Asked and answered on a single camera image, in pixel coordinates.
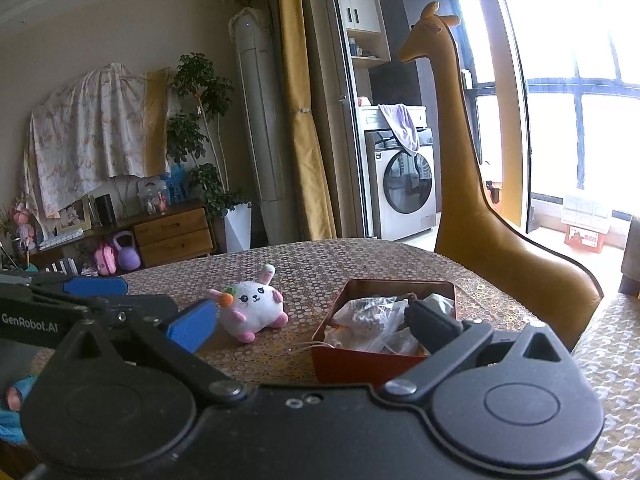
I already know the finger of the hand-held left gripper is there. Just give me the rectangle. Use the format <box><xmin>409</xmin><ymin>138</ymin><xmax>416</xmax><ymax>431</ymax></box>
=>
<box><xmin>30</xmin><ymin>274</ymin><xmax>129</xmax><ymax>297</ymax></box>

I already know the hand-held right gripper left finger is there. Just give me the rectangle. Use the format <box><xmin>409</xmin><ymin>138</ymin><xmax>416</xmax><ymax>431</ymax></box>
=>
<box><xmin>50</xmin><ymin>299</ymin><xmax>248</xmax><ymax>403</ymax></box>

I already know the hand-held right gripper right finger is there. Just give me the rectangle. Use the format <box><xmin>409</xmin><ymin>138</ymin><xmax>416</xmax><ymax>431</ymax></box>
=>
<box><xmin>378</xmin><ymin>300</ymin><xmax>576</xmax><ymax>403</ymax></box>

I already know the white cloth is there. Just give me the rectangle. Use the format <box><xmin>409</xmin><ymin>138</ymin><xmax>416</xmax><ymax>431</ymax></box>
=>
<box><xmin>422</xmin><ymin>292</ymin><xmax>456</xmax><ymax>319</ymax></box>

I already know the white bunny plush toy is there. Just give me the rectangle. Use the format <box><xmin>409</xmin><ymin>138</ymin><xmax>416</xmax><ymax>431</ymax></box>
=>
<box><xmin>207</xmin><ymin>262</ymin><xmax>290</xmax><ymax>344</ymax></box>

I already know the clear plastic bag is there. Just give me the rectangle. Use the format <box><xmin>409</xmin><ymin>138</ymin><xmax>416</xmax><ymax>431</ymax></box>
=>
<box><xmin>332</xmin><ymin>296</ymin><xmax>412</xmax><ymax>352</ymax></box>

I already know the red metal tin box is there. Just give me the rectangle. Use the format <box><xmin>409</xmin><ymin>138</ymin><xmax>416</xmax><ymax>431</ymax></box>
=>
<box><xmin>311</xmin><ymin>278</ymin><xmax>457</xmax><ymax>385</ymax></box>

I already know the pink toy case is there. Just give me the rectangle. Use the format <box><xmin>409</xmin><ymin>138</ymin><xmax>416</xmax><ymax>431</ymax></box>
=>
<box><xmin>94</xmin><ymin>242</ymin><xmax>118</xmax><ymax>276</ymax></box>

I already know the stack of small books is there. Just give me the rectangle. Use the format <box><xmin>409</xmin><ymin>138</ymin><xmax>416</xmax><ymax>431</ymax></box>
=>
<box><xmin>47</xmin><ymin>257</ymin><xmax>81</xmax><ymax>276</ymax></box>

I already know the purple kettlebell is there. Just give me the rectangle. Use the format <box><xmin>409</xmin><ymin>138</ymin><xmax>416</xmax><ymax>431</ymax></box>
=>
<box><xmin>112</xmin><ymin>231</ymin><xmax>142</xmax><ymax>270</ymax></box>

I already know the white keyboard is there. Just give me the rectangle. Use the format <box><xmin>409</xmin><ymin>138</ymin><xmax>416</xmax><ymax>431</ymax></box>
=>
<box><xmin>39</xmin><ymin>228</ymin><xmax>83</xmax><ymax>252</ymax></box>

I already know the black speaker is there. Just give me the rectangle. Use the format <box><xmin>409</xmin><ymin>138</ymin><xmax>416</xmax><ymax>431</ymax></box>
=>
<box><xmin>95</xmin><ymin>193</ymin><xmax>117</xmax><ymax>227</ymax></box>

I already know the wooden tv cabinet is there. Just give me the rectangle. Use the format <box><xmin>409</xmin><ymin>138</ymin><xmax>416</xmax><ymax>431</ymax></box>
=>
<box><xmin>30</xmin><ymin>199</ymin><xmax>216</xmax><ymax>275</ymax></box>

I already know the pink doll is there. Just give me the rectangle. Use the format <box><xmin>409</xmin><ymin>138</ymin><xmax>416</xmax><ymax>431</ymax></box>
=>
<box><xmin>12</xmin><ymin>202</ymin><xmax>38</xmax><ymax>251</ymax></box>

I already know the giraffe shaped chair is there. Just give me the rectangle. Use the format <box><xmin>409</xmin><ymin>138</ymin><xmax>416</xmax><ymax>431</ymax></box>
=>
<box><xmin>398</xmin><ymin>1</ymin><xmax>603</xmax><ymax>351</ymax></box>

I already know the blue cloth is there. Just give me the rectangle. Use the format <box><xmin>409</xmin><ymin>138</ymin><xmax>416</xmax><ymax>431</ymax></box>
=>
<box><xmin>0</xmin><ymin>374</ymin><xmax>38</xmax><ymax>445</ymax></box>

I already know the clear toy bag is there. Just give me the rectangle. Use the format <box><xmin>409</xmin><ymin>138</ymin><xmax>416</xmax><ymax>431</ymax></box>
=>
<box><xmin>136</xmin><ymin>177</ymin><xmax>171</xmax><ymax>215</ymax></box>

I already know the white planter pot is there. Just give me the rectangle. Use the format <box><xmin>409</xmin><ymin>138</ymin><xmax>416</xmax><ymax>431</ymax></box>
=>
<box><xmin>223</xmin><ymin>201</ymin><xmax>253</xmax><ymax>253</ymax></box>

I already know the blue toy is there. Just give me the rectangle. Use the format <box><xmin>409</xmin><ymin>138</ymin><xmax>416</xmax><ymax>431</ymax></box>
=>
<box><xmin>162</xmin><ymin>170</ymin><xmax>188</xmax><ymax>203</ymax></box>

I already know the white washing machine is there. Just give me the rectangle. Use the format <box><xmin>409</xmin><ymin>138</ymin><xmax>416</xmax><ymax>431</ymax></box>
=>
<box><xmin>357</xmin><ymin>105</ymin><xmax>437</xmax><ymax>241</ymax></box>

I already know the floral cover cloth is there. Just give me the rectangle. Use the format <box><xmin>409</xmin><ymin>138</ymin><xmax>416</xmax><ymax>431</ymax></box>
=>
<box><xmin>22</xmin><ymin>62</ymin><xmax>171</xmax><ymax>218</ymax></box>

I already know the yellow cloth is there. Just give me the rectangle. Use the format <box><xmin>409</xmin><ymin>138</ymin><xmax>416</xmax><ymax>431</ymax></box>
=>
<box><xmin>142</xmin><ymin>67</ymin><xmax>174</xmax><ymax>176</ymax></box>

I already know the white storage box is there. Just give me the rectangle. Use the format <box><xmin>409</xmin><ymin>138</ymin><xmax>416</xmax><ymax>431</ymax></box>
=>
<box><xmin>561</xmin><ymin>192</ymin><xmax>612</xmax><ymax>233</ymax></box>

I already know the purple towel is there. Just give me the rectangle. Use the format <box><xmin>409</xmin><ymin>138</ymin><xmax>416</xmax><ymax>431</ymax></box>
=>
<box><xmin>378</xmin><ymin>103</ymin><xmax>421</xmax><ymax>156</ymax></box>

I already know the tall standing air conditioner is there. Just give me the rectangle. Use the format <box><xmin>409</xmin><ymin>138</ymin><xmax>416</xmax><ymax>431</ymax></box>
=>
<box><xmin>229</xmin><ymin>7</ymin><xmax>287</xmax><ymax>246</ymax></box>

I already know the brown chair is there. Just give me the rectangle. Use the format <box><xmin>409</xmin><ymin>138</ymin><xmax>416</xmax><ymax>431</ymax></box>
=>
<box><xmin>619</xmin><ymin>215</ymin><xmax>640</xmax><ymax>296</ymax></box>

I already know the green potted plant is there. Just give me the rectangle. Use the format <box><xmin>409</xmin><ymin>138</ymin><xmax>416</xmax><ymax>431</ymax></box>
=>
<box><xmin>167</xmin><ymin>52</ymin><xmax>251</xmax><ymax>221</ymax></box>

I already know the yellow curtain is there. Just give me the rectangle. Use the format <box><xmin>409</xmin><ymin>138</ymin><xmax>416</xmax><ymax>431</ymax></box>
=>
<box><xmin>275</xmin><ymin>0</ymin><xmax>337</xmax><ymax>241</ymax></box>

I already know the large window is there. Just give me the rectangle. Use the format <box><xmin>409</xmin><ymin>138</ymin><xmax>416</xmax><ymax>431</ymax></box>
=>
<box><xmin>457</xmin><ymin>0</ymin><xmax>640</xmax><ymax>211</ymax></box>

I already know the photo frame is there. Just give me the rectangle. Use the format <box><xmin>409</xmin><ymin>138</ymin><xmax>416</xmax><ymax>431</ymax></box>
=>
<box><xmin>55</xmin><ymin>197</ymin><xmax>93</xmax><ymax>235</ymax></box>

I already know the wall cupboard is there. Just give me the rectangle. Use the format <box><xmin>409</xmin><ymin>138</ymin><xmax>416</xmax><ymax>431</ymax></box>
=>
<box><xmin>332</xmin><ymin>0</ymin><xmax>392</xmax><ymax>68</ymax></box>

